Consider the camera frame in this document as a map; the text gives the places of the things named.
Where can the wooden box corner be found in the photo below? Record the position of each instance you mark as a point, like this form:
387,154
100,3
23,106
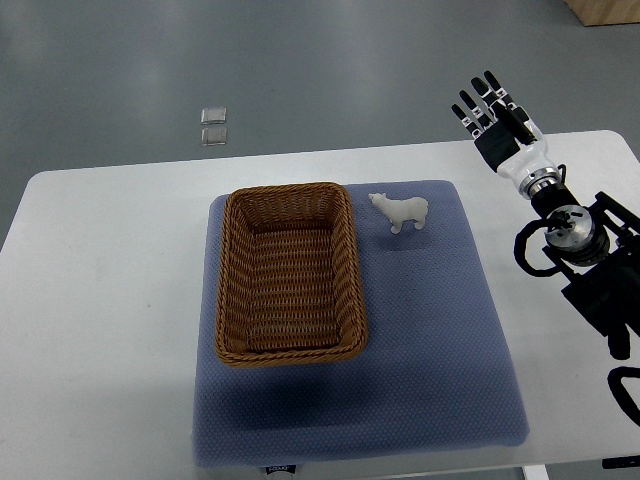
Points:
605,12

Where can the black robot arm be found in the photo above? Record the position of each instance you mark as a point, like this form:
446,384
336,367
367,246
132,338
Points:
596,248

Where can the black table control panel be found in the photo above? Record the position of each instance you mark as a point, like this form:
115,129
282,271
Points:
621,462

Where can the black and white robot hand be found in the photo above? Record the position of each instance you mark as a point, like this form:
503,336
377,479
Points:
504,134

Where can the metal floor plate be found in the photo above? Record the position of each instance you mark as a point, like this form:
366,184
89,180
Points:
213,115
213,136

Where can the upper metal floor plate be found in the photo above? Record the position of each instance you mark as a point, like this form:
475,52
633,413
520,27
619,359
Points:
213,115

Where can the white bear figurine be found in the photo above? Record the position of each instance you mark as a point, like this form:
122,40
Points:
397,212

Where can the lower metal floor plate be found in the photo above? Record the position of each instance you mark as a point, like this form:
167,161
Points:
213,136

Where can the brown wicker basket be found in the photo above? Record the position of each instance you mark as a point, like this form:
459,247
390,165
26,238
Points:
289,285

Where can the black mat label tag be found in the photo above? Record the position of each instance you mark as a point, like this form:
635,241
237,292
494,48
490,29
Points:
291,469

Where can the blue textured mat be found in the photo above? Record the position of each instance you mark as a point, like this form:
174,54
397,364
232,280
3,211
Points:
436,373

